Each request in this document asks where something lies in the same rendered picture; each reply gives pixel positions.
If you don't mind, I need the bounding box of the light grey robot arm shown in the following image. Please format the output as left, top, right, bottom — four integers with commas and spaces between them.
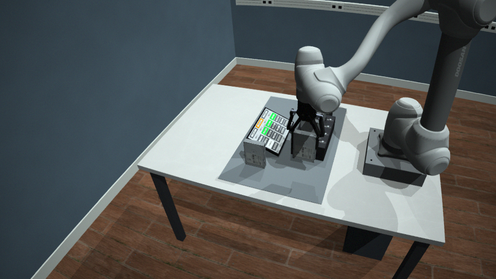
294, 0, 496, 176

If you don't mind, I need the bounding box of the black status display screen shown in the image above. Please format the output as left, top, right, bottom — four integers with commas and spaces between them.
246, 107, 289, 156

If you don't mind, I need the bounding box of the grey flat mat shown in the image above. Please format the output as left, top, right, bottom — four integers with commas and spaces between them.
218, 96, 347, 204

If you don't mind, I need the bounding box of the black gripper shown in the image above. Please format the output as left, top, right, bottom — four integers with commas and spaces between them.
286, 101, 325, 150

